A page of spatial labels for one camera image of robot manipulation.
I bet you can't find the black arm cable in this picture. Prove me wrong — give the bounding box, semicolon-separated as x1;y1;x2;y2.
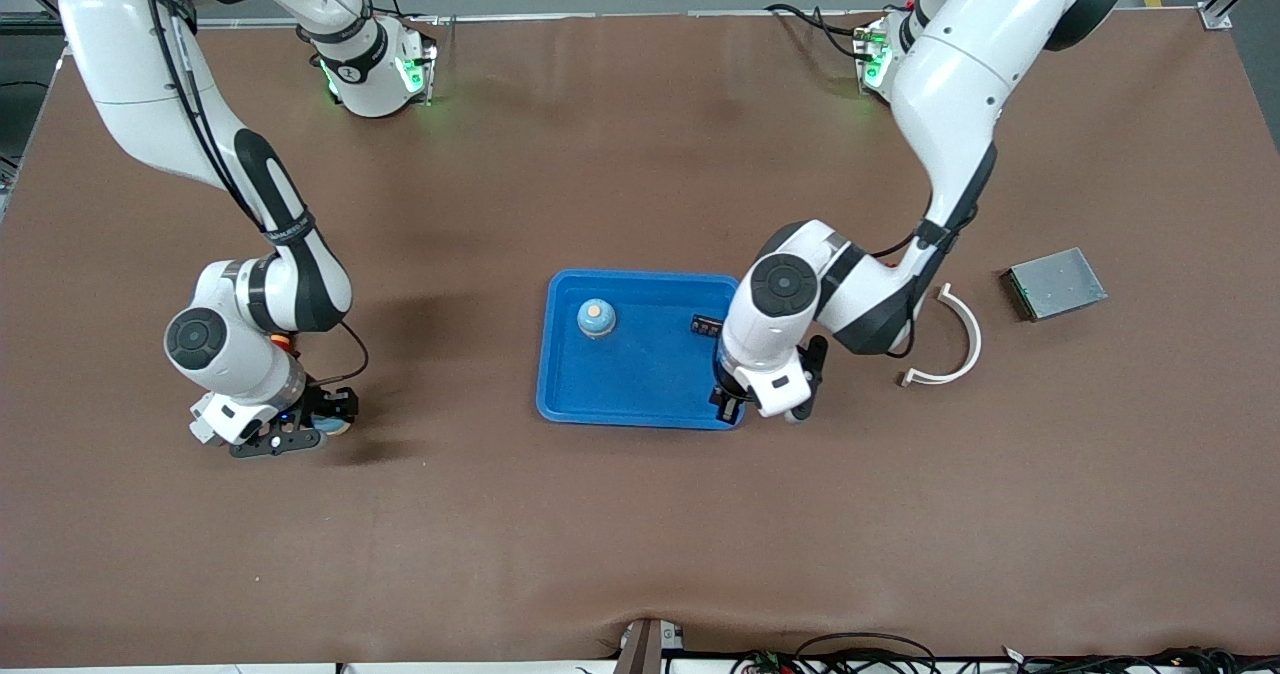
870;134;1001;360
140;0;371;387

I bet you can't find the black left base cable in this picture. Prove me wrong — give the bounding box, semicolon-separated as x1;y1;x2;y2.
765;2;876;63

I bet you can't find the silver metal box module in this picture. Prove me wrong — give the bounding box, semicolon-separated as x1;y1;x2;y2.
1000;247;1109;323

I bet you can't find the white curved plastic clip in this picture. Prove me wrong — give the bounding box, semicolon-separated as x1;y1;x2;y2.
901;283;984;388

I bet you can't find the black cable bundle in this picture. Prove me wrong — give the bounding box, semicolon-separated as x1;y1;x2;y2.
730;632;1280;674

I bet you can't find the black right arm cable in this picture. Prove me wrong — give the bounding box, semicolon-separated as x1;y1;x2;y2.
140;0;371;387

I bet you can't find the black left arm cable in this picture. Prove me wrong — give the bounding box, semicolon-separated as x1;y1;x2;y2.
870;134;1001;360

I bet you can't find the blue plastic tray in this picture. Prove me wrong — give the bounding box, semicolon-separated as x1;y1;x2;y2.
535;269;748;431

